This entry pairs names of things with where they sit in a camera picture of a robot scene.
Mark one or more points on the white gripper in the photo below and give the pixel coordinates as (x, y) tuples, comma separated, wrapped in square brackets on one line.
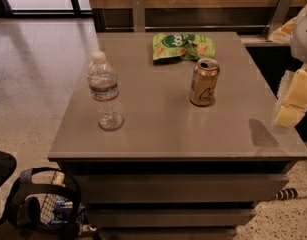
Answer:
[(303, 37)]

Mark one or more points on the clear plastic water bottle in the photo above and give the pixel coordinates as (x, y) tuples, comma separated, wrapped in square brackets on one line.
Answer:
[(104, 90)]

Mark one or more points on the striped pole on floor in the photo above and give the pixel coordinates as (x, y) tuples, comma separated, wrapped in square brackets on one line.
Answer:
[(291, 193)]

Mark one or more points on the gold soda can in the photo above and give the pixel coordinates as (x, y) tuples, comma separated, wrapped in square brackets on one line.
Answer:
[(205, 75)]

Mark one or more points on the grey drawer cabinet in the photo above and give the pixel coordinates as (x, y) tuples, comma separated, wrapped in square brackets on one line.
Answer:
[(175, 171)]

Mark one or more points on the green chip bag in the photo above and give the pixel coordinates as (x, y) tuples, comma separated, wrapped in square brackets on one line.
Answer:
[(182, 46)]

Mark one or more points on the black chair seat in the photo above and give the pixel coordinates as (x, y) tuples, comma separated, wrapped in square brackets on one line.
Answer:
[(7, 166)]

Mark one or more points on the right metal bracket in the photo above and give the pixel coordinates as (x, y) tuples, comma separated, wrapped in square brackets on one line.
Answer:
[(277, 18)]

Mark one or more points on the metal bracket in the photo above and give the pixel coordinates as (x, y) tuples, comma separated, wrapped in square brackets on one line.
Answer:
[(138, 14), (277, 18)]

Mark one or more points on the left metal bracket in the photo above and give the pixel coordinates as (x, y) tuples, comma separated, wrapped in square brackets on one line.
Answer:
[(138, 14)]

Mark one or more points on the black wire mesh basket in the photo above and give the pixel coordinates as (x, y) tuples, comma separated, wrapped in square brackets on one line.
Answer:
[(45, 204)]

